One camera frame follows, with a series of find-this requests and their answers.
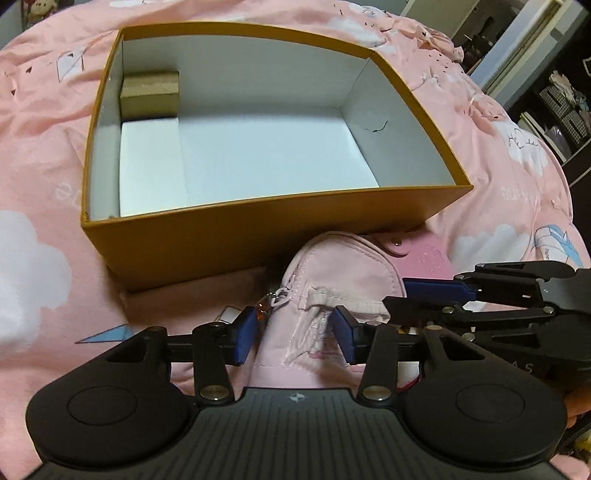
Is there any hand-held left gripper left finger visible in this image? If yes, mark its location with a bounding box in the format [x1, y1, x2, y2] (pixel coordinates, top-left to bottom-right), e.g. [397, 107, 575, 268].
[106, 306, 258, 402]

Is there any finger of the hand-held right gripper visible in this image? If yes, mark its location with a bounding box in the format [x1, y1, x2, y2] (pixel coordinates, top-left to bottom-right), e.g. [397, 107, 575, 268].
[381, 295, 557, 343]
[403, 261, 557, 306]

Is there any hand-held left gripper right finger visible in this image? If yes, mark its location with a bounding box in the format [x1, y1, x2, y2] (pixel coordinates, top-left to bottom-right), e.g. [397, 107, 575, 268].
[329, 305, 491, 403]

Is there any pink leather card holder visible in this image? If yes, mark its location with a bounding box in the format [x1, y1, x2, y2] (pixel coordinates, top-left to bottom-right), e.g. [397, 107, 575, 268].
[367, 230, 458, 283]

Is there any pink fabric zipper pouch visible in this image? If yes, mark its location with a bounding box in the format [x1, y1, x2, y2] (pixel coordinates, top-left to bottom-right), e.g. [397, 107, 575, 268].
[249, 232, 408, 389]

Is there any orange cardboard box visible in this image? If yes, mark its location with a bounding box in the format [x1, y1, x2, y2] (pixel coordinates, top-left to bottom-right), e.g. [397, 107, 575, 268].
[79, 25, 475, 292]

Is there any person's right hand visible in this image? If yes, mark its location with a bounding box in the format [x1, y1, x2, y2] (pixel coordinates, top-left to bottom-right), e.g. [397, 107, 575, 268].
[564, 387, 591, 431]

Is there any white flat card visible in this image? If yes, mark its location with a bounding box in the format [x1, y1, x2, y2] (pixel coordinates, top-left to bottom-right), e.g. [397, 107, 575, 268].
[118, 117, 191, 217]

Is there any dark storage shelf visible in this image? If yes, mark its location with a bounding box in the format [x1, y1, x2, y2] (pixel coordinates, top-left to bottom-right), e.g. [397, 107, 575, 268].
[505, 0, 591, 188]

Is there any small brown cardboard box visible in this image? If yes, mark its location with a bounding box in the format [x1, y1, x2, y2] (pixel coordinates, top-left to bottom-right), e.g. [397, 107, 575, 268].
[119, 71, 182, 123]

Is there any pink cloud printed blanket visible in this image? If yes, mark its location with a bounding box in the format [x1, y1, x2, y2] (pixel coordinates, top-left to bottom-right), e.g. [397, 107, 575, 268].
[0, 0, 591, 474]

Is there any white door frame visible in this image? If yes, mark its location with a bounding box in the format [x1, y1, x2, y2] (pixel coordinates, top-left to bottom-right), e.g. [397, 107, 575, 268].
[467, 0, 580, 108]

